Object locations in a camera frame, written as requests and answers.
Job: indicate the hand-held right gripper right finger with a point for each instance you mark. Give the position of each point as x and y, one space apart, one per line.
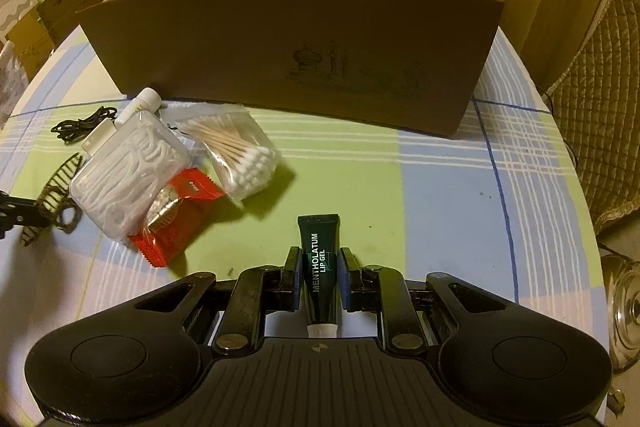
350 279

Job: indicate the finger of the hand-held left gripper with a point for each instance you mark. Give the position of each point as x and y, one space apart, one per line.
15 207

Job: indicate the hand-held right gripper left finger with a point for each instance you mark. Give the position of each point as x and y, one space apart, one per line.
289 279

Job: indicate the dark green lip gel tube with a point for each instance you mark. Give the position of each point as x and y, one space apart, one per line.
320 267

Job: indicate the brown leopard hair claw clip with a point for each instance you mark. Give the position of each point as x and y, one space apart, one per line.
52 199

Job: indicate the clear floss pick box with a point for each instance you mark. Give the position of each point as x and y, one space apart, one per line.
115 172

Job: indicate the small white rectangular gadget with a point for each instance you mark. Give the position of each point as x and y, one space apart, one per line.
102 136

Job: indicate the red snack packet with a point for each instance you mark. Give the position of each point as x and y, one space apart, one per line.
192 187

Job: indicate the cotton swab bag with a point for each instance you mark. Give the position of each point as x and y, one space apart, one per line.
235 147

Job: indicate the white cardboard box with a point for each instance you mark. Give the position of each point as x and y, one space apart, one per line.
300 32

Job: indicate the plaid tablecloth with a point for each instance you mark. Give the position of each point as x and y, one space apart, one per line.
450 207

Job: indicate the small white bottle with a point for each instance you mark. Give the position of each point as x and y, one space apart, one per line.
145 99

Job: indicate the plain cardboard carton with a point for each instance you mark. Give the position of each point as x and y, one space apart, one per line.
30 34
62 7

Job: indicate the clear glass jar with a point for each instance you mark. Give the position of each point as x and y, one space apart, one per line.
625 307

